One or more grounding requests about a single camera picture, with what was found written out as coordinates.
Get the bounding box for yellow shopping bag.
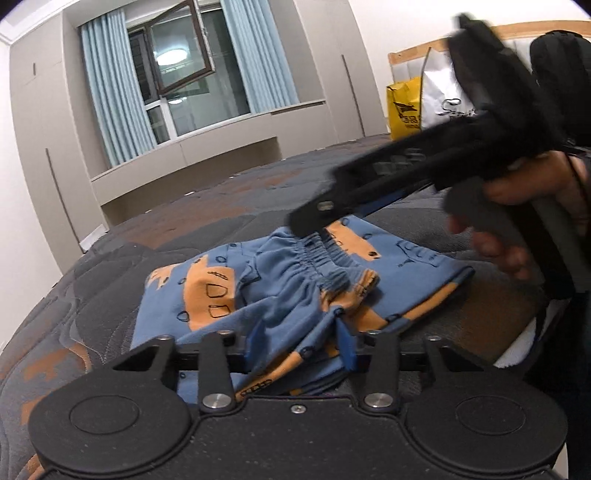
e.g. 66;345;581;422
386;77;422;141

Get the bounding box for blue pants with orange cars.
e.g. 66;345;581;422
131;216;474;399

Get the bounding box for wooden padded headboard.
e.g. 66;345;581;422
386;19;591;82

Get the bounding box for white shopping bag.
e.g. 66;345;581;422
421;48;475;130

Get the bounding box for right light blue curtain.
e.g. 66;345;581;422
221;0;300;114

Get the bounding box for black backpack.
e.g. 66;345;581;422
530;30;591;148

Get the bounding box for person right hand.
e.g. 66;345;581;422
444;149;590;291

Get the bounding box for window with brown frame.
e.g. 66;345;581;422
126;1;250;144

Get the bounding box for grey orange quilted mattress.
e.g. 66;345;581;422
1;136;540;479

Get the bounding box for left light blue curtain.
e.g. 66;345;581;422
80;8;157;167

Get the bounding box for light blue curtain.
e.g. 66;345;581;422
221;0;300;114
80;8;157;167

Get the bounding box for beige built-in wardrobe unit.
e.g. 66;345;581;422
1;1;386;271

